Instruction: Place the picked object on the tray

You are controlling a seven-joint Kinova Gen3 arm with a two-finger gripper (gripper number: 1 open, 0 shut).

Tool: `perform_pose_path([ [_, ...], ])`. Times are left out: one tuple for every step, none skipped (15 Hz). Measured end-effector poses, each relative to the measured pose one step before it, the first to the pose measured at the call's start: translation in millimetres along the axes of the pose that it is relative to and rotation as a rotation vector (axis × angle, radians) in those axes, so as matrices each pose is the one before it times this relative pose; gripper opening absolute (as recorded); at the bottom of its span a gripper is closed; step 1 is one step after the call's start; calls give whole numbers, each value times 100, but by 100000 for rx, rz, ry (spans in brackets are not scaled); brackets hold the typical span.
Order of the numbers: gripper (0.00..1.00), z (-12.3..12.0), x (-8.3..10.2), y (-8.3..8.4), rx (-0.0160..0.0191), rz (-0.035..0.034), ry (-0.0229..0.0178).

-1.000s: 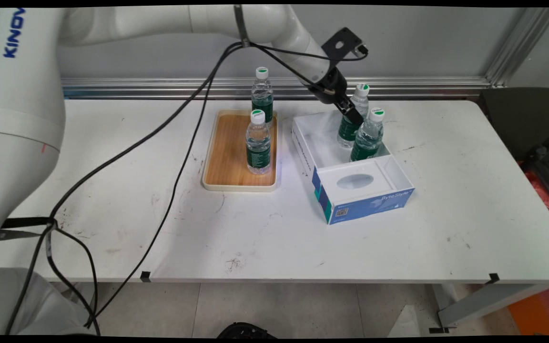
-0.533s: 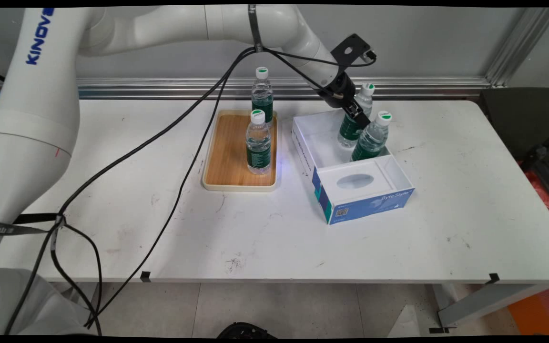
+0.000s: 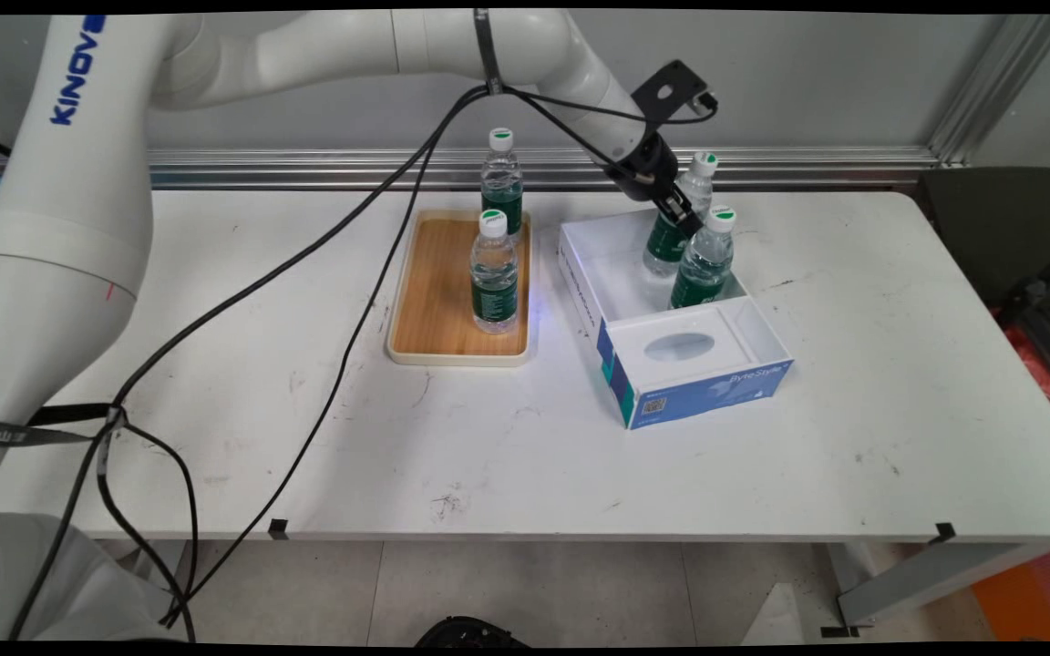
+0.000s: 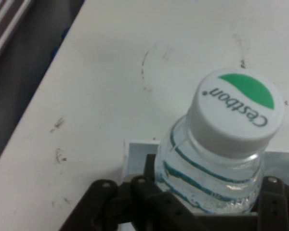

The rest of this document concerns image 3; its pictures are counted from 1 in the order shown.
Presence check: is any horizontal aluminium frame rail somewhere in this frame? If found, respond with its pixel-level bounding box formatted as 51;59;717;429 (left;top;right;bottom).
147;146;945;192

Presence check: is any grey slanted table leg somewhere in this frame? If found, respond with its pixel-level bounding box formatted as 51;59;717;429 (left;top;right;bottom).
828;542;1050;630

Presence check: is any water bottle green label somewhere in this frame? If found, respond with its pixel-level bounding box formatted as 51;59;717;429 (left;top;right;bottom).
480;128;524;236
642;151;719;279
668;206;737;311
469;210;520;335

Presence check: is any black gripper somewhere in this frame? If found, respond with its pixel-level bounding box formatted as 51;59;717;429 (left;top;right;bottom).
612;132;705;240

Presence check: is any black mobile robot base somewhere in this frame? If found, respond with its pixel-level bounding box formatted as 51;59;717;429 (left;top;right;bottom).
414;616;530;648

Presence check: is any black printed strap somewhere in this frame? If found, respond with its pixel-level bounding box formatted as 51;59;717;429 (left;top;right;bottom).
0;404;129;449

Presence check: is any red bag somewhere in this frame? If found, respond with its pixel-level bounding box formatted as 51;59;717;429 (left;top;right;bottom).
990;308;1050;420

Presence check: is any orange box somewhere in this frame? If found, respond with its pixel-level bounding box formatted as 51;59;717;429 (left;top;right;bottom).
972;544;1050;641

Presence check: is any wooden tray with cream rim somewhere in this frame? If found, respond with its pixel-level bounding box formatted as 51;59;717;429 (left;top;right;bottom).
386;209;538;368

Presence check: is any grey strap on arm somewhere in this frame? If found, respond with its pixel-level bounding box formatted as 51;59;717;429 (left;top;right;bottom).
474;9;504;96

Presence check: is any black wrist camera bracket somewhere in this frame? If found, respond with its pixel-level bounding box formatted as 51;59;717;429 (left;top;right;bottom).
632;60;719;124

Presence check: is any slanted aluminium frame post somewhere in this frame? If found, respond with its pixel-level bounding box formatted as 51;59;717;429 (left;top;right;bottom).
929;13;1050;167

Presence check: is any blue and white glove box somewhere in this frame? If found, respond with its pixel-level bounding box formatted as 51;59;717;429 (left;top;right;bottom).
557;206;796;431

